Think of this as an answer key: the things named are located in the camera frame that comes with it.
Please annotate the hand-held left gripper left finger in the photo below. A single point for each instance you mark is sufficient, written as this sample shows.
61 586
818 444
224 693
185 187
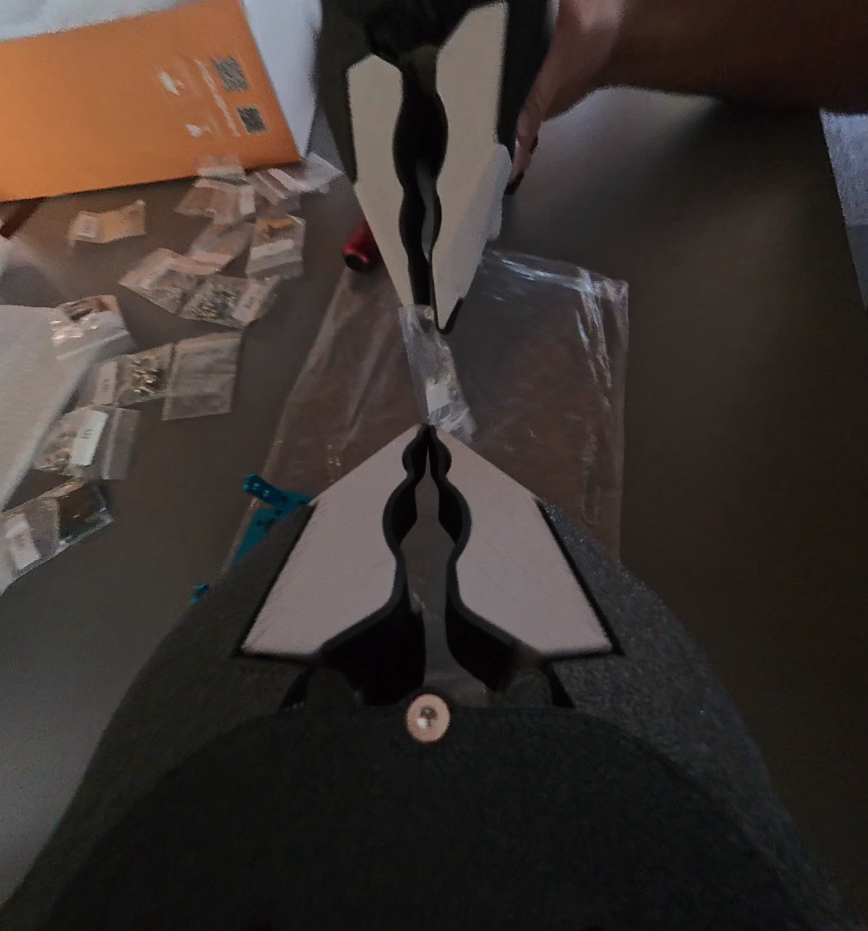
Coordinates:
310 582

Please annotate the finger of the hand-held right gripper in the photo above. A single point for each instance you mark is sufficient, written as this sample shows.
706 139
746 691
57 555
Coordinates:
474 145
375 145

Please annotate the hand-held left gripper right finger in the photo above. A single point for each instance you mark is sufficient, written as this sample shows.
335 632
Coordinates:
528 582

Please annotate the small clear screw bag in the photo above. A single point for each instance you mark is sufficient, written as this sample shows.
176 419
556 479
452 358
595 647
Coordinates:
434 364

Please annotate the person's right forearm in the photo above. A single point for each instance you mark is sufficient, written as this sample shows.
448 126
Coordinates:
732 51

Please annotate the dark desk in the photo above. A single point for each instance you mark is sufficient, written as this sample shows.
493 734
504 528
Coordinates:
732 436

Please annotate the person's right hand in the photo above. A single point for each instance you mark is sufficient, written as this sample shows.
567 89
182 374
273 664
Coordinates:
564 65

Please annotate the pink metal cylinder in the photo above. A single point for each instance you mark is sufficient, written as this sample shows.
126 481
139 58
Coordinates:
357 251

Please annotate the large clear plastic bag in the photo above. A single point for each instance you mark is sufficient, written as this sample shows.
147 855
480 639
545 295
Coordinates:
550 364

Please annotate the pile of small screw bags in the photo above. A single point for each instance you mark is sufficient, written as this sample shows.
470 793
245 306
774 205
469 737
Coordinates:
201 291

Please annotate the orange cardboard box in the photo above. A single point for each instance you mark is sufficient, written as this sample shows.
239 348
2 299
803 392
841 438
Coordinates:
114 94

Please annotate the white foam sheet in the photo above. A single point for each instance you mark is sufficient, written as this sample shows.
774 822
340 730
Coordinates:
5 364

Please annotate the blue metal bracket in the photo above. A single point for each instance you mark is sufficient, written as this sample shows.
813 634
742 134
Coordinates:
268 489

